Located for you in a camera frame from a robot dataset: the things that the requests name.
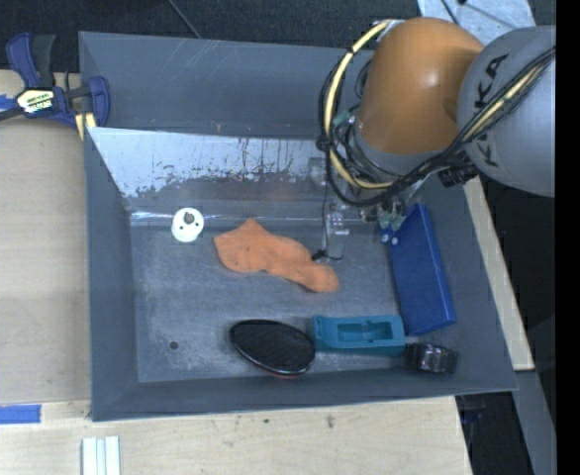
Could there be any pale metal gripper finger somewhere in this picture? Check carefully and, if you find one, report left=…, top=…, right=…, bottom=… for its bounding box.
left=307, top=156, right=333, bottom=262
left=326, top=212, right=351, bottom=262

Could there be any orange cloth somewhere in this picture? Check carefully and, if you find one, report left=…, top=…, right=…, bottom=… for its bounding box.
left=213, top=218, right=341, bottom=294

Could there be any blue flat box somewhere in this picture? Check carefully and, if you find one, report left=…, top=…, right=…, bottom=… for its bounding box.
left=379, top=202, right=457, bottom=336

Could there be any teal plastic case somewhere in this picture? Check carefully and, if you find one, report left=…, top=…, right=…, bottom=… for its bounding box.
left=311, top=314, right=407, bottom=358

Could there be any black oval brush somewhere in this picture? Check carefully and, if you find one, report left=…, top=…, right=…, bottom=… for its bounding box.
left=228, top=319, right=317, bottom=378

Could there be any white round plastic cap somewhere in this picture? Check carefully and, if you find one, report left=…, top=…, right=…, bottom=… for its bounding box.
left=170, top=207, right=206, bottom=243

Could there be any grey metal bin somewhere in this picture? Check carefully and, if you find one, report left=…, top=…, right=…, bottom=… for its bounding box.
left=77, top=30, right=520, bottom=423

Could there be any black cylinder on white bracket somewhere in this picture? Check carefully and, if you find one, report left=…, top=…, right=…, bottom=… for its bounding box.
left=410, top=163, right=479, bottom=202

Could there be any black ring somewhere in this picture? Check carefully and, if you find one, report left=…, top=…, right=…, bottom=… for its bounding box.
left=403, top=341, right=458, bottom=375

